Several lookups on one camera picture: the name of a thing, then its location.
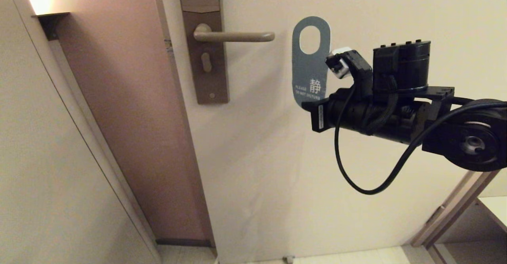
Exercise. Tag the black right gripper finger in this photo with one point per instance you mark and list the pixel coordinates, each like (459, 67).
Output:
(309, 105)

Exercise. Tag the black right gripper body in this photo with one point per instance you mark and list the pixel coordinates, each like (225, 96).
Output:
(356, 111)

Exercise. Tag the blue and white door hanger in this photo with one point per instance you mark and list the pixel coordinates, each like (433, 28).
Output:
(309, 70)

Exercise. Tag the white room door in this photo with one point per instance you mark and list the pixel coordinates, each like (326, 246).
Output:
(277, 157)

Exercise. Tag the brown door lock plate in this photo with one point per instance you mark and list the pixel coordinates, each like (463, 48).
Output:
(206, 78)

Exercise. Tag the grey floor door stop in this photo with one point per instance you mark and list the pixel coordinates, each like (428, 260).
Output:
(289, 259)

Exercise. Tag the white shelf board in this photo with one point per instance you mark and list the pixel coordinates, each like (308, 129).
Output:
(497, 208)

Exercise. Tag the brown door frame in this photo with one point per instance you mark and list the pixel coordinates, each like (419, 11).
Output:
(455, 200)

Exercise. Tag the black wall lamp bracket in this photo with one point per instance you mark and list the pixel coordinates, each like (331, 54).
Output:
(49, 20)

